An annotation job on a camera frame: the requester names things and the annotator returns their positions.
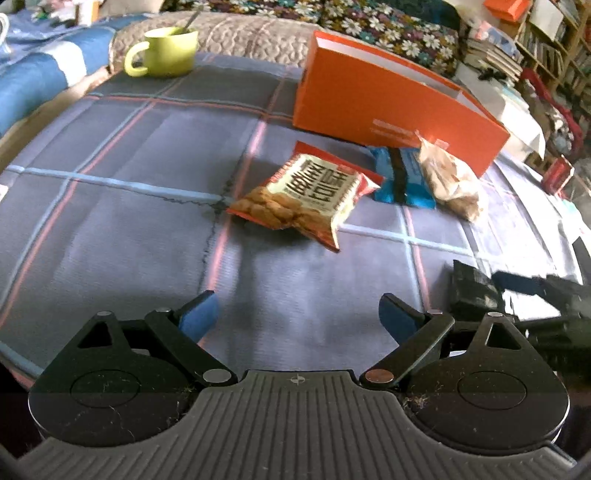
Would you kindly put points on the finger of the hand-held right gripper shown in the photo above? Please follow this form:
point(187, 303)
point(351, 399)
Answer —
point(475, 288)
point(517, 284)

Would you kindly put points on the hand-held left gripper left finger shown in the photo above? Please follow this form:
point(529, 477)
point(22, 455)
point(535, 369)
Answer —
point(201, 316)

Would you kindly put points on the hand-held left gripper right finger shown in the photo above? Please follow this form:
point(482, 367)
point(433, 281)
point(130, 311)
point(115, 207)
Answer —
point(399, 318)

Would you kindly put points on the red cream snack packet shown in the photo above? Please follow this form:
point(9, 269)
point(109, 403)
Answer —
point(304, 189)

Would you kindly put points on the orange cardboard box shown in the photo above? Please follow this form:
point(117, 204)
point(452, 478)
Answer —
point(369, 101)

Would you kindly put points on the clear beige snack packet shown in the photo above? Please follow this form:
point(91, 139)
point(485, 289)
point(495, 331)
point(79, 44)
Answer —
point(450, 180)

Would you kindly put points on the red box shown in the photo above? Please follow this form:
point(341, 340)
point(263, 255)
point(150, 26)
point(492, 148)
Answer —
point(556, 175)

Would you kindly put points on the plaid tablecloth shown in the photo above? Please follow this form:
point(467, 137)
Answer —
point(115, 207)

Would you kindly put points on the blue snack packet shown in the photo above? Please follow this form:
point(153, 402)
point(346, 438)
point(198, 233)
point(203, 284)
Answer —
point(383, 161)

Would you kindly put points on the white cloth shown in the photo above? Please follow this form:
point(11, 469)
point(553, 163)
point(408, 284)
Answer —
point(508, 110)

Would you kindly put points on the stack of books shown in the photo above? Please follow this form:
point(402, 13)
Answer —
point(489, 55)

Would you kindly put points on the wooden bookshelf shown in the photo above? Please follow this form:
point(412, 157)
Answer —
point(563, 46)

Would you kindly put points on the floral sofa cushion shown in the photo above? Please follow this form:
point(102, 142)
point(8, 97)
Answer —
point(258, 7)
point(406, 37)

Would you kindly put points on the green mug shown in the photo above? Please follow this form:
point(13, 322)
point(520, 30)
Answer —
point(171, 53)

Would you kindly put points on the orange box lid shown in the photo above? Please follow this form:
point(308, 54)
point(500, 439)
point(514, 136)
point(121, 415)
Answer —
point(508, 9)

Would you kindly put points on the quilted beige blanket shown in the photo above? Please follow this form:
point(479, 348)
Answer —
point(249, 39)

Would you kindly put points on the metal spoon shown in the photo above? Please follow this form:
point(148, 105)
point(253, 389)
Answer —
point(190, 21)

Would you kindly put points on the blue bedding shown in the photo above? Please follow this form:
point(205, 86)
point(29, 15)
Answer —
point(55, 55)

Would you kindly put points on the beige cushion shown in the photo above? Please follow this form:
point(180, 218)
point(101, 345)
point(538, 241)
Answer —
point(129, 7)

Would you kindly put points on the white jug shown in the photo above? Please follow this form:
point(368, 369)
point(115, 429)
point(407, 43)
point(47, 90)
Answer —
point(3, 37)

